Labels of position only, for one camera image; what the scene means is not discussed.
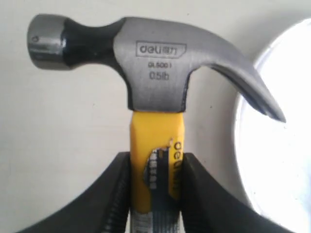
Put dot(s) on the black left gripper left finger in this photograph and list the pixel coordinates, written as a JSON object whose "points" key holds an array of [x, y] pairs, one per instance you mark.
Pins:
{"points": [[102, 208]]}

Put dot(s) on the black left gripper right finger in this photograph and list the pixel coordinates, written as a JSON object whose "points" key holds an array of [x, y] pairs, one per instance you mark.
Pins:
{"points": [[207, 207]]}

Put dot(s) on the black yellow claw hammer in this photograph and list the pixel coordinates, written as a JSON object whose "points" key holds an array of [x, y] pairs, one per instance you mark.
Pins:
{"points": [[155, 58]]}

